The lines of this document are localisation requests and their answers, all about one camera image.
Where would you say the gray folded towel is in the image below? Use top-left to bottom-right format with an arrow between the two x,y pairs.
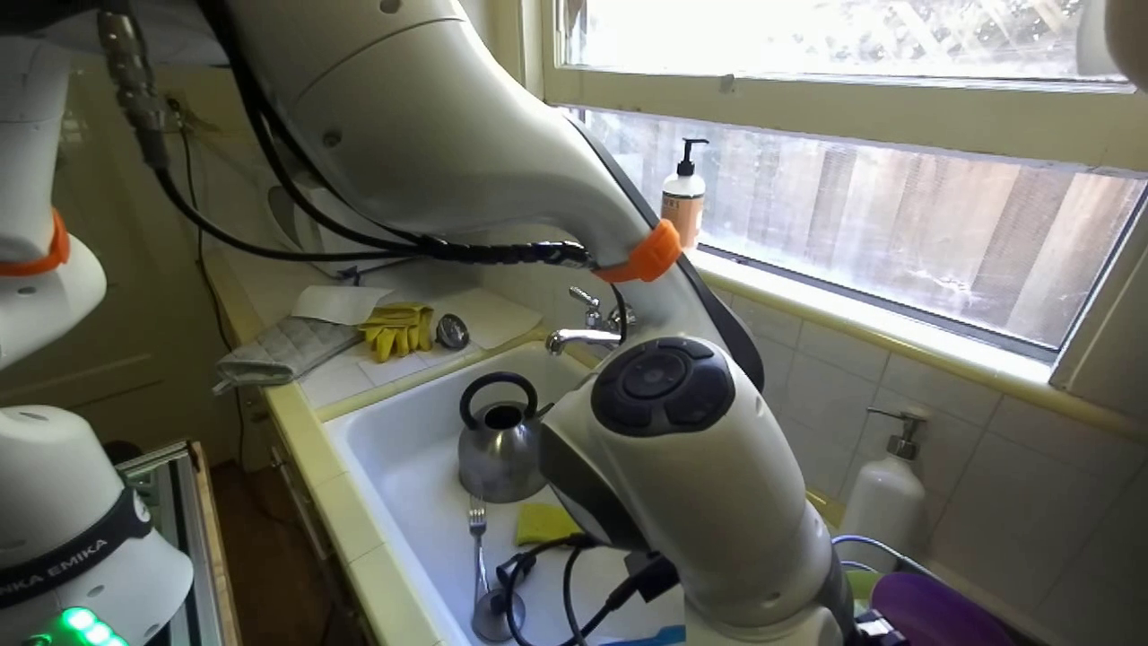
213,312 -> 362,395

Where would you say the blue plastic utensil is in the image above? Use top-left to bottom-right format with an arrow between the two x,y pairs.
604,620 -> 691,646

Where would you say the purple bowl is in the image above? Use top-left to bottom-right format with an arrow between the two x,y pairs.
867,566 -> 1032,646

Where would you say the yellow cloth on counter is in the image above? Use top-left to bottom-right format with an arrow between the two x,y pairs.
355,300 -> 441,366

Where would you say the chrome wall faucet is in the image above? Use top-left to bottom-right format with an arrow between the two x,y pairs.
545,283 -> 640,356

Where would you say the white kitchen sink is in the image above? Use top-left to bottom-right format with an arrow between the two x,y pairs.
320,336 -> 838,646

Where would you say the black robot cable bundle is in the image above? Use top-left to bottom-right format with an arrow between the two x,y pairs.
93,0 -> 685,646

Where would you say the white paper sheet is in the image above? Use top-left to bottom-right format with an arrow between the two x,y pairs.
290,281 -> 397,331

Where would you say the small orange cable strap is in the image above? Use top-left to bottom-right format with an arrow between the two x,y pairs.
597,215 -> 685,287

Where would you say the cream window frame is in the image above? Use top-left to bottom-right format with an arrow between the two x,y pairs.
525,0 -> 1148,397

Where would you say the steel kettle with black handle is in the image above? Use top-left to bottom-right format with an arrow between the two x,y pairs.
457,370 -> 548,507

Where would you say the pump bottle with orange liquid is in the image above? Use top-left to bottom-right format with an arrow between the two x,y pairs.
660,137 -> 711,252

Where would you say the yellow sponge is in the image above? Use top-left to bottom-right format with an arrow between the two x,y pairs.
514,496 -> 588,548

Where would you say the dark dish drying rack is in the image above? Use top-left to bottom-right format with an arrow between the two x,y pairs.
821,532 -> 1056,646

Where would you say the white soap dispenser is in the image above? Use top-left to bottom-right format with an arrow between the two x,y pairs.
838,405 -> 931,561

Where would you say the yellow plate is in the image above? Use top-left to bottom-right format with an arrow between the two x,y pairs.
838,555 -> 887,615

